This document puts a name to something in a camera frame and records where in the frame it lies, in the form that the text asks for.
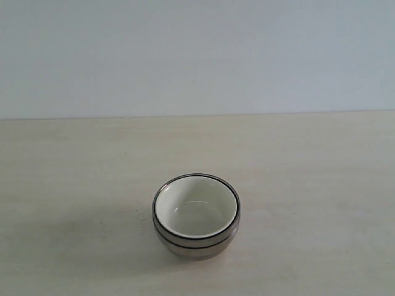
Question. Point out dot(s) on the cream white plastic bowl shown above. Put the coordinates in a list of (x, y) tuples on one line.
[(196, 209)]

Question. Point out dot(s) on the ribbed stainless steel bowl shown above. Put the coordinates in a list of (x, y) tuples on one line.
[(191, 240)]

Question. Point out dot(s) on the smooth stainless steel bowl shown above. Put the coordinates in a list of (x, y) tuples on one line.
[(197, 253)]

